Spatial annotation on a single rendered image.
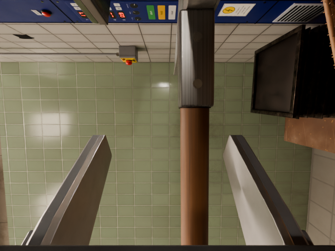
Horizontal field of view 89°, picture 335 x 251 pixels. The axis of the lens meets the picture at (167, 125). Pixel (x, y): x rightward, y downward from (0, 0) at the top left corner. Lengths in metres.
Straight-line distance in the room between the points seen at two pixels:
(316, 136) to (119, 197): 1.40
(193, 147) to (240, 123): 1.37
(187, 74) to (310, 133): 0.87
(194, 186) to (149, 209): 1.48
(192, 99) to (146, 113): 1.26
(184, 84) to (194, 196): 0.11
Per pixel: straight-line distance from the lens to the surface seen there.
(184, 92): 0.16
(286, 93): 0.74
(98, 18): 0.55
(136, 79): 1.45
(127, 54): 1.13
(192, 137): 0.17
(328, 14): 0.64
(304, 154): 1.86
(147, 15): 0.77
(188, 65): 0.17
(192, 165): 0.18
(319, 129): 0.96
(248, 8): 0.77
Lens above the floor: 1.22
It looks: level
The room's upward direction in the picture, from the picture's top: 90 degrees counter-clockwise
